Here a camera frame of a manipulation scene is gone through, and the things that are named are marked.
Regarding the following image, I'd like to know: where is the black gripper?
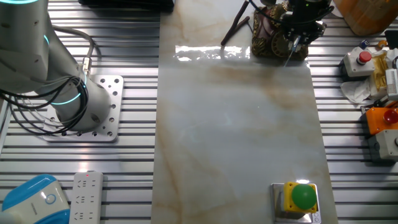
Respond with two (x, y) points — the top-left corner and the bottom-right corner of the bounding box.
(281, 0), (327, 53)

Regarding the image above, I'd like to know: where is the brown gold rotary phone base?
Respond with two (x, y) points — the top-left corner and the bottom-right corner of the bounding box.
(251, 4), (309, 62)

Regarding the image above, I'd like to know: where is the white box red button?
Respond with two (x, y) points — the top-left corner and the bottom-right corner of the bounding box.
(343, 46), (376, 78)

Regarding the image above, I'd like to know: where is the orange brown bag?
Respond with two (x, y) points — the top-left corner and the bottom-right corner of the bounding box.
(334, 0), (398, 37)

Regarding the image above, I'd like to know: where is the white crumpled tissue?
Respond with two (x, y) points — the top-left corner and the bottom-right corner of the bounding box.
(340, 76), (389, 103)

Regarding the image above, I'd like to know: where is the yellow plastic bag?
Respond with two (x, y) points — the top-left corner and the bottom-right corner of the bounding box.
(372, 49), (389, 93)

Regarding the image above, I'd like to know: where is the orange emergency stop box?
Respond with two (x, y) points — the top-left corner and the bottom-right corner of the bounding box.
(365, 107), (398, 136)

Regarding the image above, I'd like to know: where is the grey box red button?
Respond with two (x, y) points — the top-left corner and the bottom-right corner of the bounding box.
(368, 129), (398, 162)

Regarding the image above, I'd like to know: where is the green button yellow box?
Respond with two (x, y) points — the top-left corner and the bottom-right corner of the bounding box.
(282, 182), (318, 214)

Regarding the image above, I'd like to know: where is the silver robot mounting plate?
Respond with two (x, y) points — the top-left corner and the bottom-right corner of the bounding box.
(42, 74), (124, 143)

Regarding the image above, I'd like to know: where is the white power strip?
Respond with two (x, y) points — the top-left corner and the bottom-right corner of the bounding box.
(68, 170), (104, 224)

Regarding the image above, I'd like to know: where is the blue white round device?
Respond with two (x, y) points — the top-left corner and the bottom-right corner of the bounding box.
(0, 174), (71, 224)

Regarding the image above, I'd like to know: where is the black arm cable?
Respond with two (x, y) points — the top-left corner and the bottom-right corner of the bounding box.
(248, 0), (335, 26)

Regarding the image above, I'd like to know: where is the ribbed silver camera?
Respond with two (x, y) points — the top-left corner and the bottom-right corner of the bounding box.
(385, 68), (398, 101)

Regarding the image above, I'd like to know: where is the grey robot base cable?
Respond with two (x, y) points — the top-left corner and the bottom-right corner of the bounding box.
(54, 26), (96, 77)

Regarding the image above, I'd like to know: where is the black base cable bundle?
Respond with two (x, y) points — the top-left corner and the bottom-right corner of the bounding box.
(0, 77), (90, 136)

